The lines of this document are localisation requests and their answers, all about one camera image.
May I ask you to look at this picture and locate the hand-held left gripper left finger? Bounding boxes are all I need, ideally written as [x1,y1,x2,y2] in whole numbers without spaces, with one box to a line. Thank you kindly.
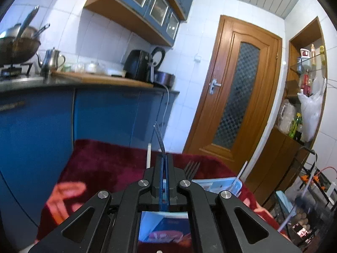
[28,154,163,253]

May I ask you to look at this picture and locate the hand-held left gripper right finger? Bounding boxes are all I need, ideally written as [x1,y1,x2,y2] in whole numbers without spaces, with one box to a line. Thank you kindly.
[163,154,303,253]

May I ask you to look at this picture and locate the light blue utensil holder box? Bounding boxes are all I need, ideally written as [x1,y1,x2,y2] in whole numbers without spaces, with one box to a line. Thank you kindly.
[139,176,243,249]

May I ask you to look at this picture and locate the red and pink floral blanket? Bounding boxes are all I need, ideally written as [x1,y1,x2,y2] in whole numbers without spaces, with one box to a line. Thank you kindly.
[35,139,290,253]

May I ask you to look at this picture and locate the light blue plastic box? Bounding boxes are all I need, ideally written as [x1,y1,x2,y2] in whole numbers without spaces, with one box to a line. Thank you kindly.
[275,190,298,214]

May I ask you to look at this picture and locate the blue lower kitchen cabinets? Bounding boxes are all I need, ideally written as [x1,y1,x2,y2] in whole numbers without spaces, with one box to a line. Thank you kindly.
[0,84,180,232]

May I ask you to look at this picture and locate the wooden door with glass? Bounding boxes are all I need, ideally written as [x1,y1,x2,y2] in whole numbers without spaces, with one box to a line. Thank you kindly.
[183,15,283,188]

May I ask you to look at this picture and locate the green bottle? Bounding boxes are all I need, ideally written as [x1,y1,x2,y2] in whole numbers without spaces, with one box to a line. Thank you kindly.
[289,112,303,139]

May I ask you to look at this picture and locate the wooden cutting board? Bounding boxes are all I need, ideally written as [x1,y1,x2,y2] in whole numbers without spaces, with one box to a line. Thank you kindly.
[51,71,155,89]

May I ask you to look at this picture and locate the black air fryer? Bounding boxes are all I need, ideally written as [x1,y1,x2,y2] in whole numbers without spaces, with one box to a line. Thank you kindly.
[124,50,152,81]

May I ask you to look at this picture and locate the white plastic bag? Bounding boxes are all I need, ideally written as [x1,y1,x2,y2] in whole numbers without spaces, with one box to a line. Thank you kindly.
[297,77,327,143]

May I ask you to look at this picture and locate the steel kettle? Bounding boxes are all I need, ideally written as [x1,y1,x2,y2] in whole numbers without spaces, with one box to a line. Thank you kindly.
[36,47,66,77]

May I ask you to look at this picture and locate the gas stove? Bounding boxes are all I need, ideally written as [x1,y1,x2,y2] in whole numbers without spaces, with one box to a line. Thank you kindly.
[0,62,35,83]

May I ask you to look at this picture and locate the large black wok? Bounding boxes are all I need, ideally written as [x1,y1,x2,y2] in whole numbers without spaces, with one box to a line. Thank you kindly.
[0,37,42,67]

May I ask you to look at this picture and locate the wooden shelf unit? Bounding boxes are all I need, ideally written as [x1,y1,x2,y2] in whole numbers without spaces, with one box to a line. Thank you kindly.
[247,16,329,206]

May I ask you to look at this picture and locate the steel ladle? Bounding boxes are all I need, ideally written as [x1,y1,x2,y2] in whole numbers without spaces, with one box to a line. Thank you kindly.
[14,5,40,44]

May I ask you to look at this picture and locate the steel pan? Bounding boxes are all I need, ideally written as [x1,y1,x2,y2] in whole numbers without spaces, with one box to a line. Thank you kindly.
[0,23,51,43]

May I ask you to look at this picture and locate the white power cable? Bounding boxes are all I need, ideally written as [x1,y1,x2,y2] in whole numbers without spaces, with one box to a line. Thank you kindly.
[159,84,170,135]

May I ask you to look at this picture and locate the black wire rack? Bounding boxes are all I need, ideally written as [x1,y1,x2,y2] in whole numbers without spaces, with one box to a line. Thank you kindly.
[271,147,337,246]

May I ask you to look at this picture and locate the steel door handle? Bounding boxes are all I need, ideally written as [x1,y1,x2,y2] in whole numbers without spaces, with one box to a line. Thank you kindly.
[209,78,222,95]

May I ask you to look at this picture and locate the orange cable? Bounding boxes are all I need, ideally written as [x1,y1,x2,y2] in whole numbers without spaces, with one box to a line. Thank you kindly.
[314,166,337,181]

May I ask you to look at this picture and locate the blue upper wall cabinet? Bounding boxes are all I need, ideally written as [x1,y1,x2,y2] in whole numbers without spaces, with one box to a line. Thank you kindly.
[84,0,196,47]

